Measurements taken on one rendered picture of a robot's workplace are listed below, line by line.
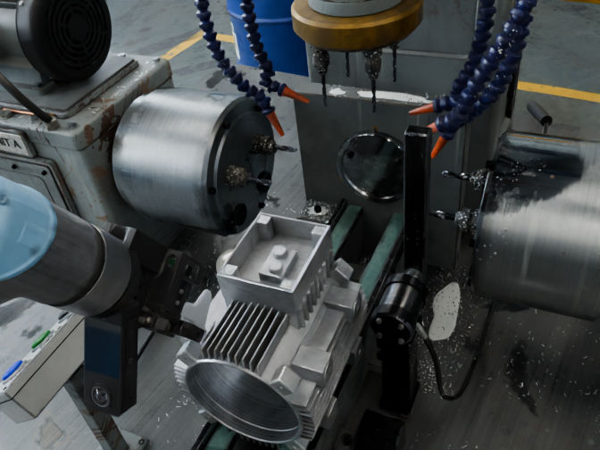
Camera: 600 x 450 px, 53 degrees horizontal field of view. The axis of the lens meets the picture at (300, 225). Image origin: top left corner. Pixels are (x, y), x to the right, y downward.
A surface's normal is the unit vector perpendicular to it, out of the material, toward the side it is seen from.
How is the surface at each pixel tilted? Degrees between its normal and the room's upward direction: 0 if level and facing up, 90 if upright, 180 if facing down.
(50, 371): 52
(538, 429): 0
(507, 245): 69
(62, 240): 83
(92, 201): 89
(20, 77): 79
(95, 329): 60
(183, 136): 36
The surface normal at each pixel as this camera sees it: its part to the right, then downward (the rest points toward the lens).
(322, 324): -0.11, -0.76
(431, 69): -0.41, 0.62
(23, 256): 0.76, 0.44
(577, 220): -0.37, -0.06
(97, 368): -0.36, 0.18
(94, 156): 0.90, 0.19
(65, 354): 0.65, -0.31
